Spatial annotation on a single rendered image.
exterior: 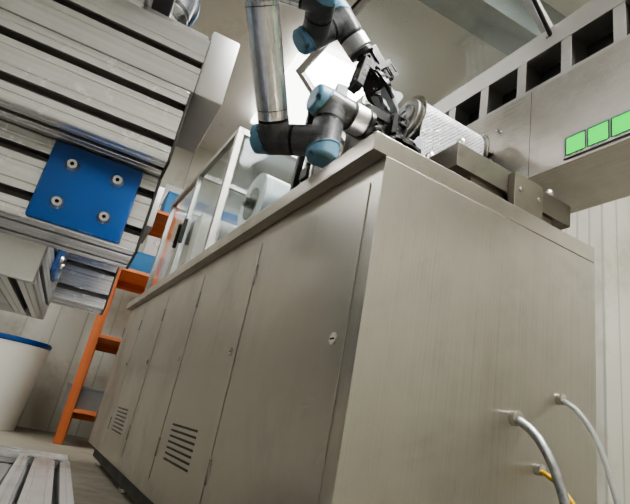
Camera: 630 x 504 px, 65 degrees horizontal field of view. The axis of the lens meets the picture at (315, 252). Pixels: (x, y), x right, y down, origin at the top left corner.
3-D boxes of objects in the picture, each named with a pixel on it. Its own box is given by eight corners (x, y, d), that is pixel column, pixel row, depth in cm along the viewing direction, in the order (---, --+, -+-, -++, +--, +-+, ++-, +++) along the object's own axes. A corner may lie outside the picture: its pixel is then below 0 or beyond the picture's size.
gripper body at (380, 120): (413, 121, 129) (376, 100, 123) (409, 149, 126) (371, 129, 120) (394, 133, 135) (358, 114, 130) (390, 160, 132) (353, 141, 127)
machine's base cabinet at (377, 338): (80, 460, 272) (129, 310, 302) (191, 476, 299) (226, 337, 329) (288, 748, 61) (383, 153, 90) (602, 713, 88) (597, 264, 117)
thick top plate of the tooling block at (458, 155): (408, 187, 122) (411, 166, 124) (517, 241, 139) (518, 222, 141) (456, 164, 109) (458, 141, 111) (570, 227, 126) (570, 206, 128)
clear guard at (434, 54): (302, 71, 239) (302, 71, 239) (357, 159, 245) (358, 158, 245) (466, -107, 151) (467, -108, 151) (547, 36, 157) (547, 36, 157)
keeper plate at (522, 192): (506, 215, 114) (508, 174, 118) (534, 230, 118) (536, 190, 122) (515, 212, 112) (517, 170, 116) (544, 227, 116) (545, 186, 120)
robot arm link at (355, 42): (351, 34, 135) (335, 50, 142) (360, 48, 136) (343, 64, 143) (368, 26, 139) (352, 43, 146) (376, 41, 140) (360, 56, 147)
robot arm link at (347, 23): (314, 17, 142) (337, 6, 144) (334, 51, 143) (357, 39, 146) (323, 2, 134) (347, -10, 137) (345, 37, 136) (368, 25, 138)
